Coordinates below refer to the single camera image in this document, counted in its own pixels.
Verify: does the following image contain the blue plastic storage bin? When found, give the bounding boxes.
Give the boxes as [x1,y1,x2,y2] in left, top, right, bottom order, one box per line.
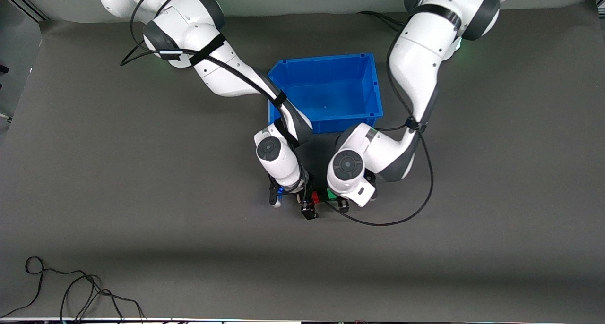
[267,53,384,135]

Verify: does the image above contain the dark grey table mat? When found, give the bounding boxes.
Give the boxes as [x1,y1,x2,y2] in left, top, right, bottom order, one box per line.
[0,0,605,321]

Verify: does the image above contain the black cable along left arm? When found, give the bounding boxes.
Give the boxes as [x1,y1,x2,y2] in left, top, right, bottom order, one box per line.
[324,29,434,227]

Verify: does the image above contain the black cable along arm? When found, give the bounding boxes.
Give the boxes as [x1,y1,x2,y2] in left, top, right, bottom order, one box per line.
[324,29,434,227]
[120,0,308,195]

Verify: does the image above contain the black cable along right arm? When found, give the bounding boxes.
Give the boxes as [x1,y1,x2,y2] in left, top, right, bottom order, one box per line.
[120,0,308,195]

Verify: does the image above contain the black left arm base cables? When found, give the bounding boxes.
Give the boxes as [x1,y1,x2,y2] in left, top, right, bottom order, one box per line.
[357,10,407,33]

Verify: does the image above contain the loose black cable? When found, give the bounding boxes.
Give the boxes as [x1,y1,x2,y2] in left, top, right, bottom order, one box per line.
[0,256,147,323]

